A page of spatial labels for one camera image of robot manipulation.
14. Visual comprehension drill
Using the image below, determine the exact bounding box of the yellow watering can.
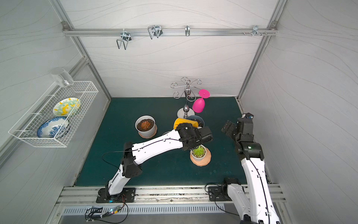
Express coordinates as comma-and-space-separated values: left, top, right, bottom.
173, 118, 199, 129

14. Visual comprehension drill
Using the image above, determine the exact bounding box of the yellow green patterned plate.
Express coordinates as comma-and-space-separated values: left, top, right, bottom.
52, 98, 81, 117

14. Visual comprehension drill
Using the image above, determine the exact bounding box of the aluminium wall rail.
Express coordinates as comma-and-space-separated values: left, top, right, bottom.
63, 28, 278, 37

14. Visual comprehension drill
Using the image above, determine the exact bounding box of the metal double hook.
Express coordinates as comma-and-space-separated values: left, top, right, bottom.
116, 29, 131, 50
147, 25, 163, 39

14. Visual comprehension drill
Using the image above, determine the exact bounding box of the white pot red succulent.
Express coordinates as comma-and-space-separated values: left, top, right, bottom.
135, 115, 156, 132

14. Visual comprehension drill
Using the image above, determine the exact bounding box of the silver glass hanger stand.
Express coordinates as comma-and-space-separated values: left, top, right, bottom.
170, 77, 202, 119

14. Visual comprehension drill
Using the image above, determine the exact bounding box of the small metal hook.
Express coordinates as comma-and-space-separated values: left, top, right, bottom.
185, 25, 190, 37

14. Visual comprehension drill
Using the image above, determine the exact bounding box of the pink wine glass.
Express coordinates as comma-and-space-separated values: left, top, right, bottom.
192, 89, 210, 113

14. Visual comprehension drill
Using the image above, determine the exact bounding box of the metal hook right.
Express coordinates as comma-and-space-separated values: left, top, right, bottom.
242, 26, 268, 36

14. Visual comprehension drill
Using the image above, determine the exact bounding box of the green table mat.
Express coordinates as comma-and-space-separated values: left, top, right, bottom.
76, 97, 246, 186

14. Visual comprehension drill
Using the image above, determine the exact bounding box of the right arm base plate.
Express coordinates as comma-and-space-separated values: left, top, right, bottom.
206, 185, 231, 202

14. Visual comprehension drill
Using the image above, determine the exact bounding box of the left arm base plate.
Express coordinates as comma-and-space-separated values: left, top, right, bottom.
96, 188, 136, 203

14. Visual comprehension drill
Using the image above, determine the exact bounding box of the metal double hook middle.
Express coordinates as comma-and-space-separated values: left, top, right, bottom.
147, 25, 163, 39

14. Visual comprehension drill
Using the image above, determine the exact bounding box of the white pot green succulent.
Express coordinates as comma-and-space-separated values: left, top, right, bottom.
191, 145, 207, 161

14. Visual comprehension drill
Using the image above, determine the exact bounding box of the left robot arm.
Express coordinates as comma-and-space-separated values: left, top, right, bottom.
105, 123, 213, 198

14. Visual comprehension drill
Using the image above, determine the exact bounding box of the metal double hook left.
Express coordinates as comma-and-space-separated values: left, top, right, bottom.
116, 29, 131, 50

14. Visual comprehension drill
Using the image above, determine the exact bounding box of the clear glass cup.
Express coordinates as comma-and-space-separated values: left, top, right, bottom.
50, 68, 74, 88

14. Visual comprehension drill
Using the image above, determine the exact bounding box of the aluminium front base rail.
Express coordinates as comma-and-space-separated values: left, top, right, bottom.
55, 183, 286, 207

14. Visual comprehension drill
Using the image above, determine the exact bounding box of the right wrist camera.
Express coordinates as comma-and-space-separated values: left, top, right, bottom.
241, 113, 254, 120

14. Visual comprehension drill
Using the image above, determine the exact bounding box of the blue white patterned plate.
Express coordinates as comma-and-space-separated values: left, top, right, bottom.
37, 116, 70, 138

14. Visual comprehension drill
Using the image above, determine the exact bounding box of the cable bundle with board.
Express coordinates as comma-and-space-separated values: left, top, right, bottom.
84, 195, 130, 224

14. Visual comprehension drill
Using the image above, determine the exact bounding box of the blue-grey pot pink succulent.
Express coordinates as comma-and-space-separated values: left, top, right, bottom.
187, 115, 205, 127

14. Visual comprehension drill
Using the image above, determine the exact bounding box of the white wire basket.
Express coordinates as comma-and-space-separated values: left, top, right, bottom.
9, 81, 98, 148

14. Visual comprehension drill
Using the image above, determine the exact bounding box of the terracotta saucer back left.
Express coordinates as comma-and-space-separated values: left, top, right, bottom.
138, 125, 158, 139

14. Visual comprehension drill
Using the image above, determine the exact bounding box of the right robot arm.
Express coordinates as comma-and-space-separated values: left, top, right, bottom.
222, 113, 281, 224

